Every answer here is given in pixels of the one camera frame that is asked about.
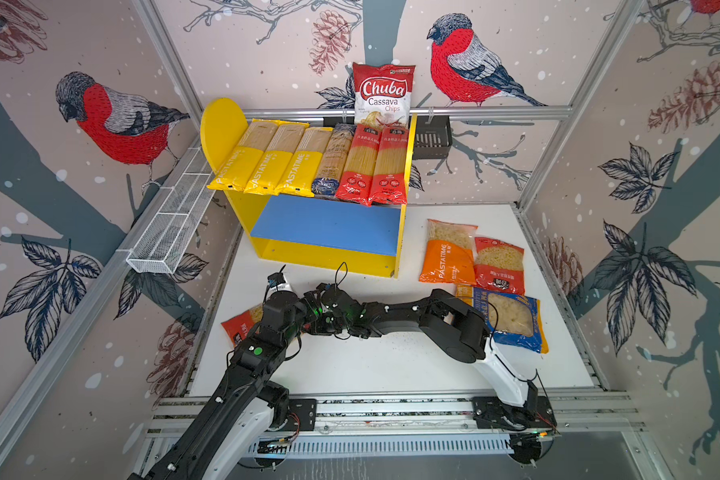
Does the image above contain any orange macaroni bag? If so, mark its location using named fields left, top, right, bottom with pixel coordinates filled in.
left=419, top=219, right=478, bottom=285

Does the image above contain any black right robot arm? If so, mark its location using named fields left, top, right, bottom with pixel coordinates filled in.
left=296, top=283, right=538, bottom=415

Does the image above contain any red short pasta bag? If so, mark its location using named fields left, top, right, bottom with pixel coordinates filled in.
left=474, top=237, right=525, bottom=295

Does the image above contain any white wire basket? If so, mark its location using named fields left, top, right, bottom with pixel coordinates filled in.
left=126, top=147, right=214, bottom=274

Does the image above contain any red macaroni bag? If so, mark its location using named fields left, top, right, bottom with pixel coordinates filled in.
left=221, top=304, right=263, bottom=347

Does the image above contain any red spaghetti bag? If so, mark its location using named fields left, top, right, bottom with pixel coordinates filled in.
left=369, top=125, right=409, bottom=205
left=335, top=125, right=381, bottom=206

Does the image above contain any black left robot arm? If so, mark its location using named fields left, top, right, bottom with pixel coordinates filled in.
left=143, top=290, right=319, bottom=479

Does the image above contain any blue orange pasta bag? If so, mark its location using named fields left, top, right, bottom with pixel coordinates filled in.
left=456, top=285, right=549, bottom=354

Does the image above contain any Chuba cassava chips bag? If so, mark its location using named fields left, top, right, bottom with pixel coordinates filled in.
left=353, top=63, right=415, bottom=129

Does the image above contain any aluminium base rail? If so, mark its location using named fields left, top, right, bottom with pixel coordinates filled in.
left=149, top=386, right=643, bottom=463

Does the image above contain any black wall basket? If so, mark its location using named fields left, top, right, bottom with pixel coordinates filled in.
left=318, top=115, right=453, bottom=161

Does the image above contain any blue spaghetti bag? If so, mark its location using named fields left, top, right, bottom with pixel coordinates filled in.
left=311, top=123, right=356, bottom=198

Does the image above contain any yellow Pastatime spaghetti bag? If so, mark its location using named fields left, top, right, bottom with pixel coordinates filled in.
left=274, top=127, right=333, bottom=198
left=244, top=122, right=308, bottom=195
left=207, top=119, right=280, bottom=192

